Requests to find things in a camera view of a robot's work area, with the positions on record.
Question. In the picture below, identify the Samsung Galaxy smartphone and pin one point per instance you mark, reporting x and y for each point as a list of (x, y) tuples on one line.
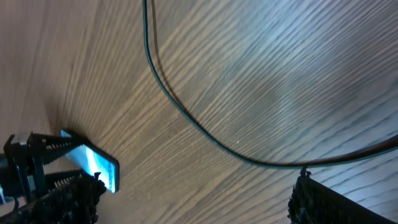
[(92, 159)]

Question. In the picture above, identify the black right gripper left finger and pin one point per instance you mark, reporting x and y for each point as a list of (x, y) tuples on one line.
[(71, 203)]

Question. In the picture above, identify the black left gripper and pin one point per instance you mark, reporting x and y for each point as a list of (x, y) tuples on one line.
[(22, 172)]

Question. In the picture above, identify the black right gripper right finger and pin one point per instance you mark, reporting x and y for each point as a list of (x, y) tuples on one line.
[(314, 203)]

